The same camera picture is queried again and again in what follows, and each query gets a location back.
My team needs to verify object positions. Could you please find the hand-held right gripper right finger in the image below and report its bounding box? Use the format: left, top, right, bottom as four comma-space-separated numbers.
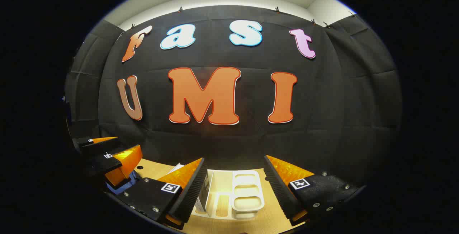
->
264, 155, 364, 227

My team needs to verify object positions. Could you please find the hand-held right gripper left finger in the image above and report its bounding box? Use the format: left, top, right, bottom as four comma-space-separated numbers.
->
118, 158, 209, 230

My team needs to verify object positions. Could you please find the grey dark spine book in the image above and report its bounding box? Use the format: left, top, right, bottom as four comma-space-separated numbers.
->
195, 172, 212, 214

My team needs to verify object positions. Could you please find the white bookshelf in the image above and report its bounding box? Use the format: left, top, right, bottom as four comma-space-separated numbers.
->
192, 169, 266, 221

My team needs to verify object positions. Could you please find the blue schoolbag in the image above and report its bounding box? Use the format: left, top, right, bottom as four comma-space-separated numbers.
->
107, 171, 140, 195

